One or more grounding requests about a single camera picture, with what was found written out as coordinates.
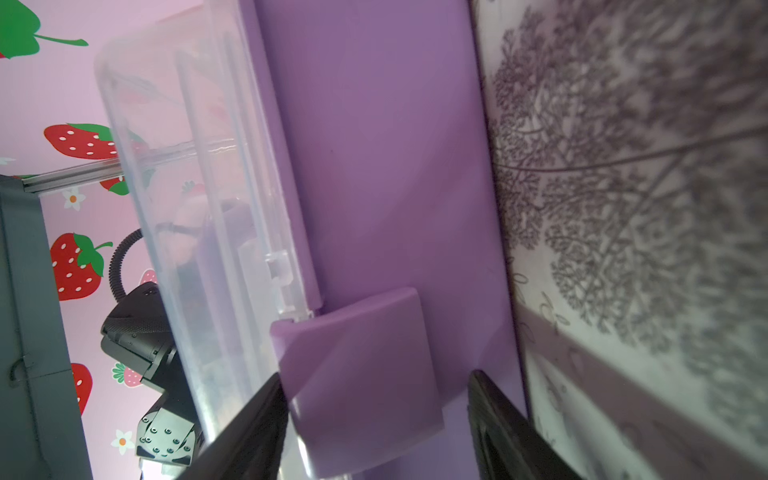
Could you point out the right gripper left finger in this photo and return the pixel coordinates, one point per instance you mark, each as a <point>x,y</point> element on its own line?
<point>251,446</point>

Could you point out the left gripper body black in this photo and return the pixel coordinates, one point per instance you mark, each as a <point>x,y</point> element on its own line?
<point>137,334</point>

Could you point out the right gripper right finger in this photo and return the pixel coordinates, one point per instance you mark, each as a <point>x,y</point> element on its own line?
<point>505,444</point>

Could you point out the purple plastic tool box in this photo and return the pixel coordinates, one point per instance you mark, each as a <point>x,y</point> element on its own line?
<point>313,183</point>

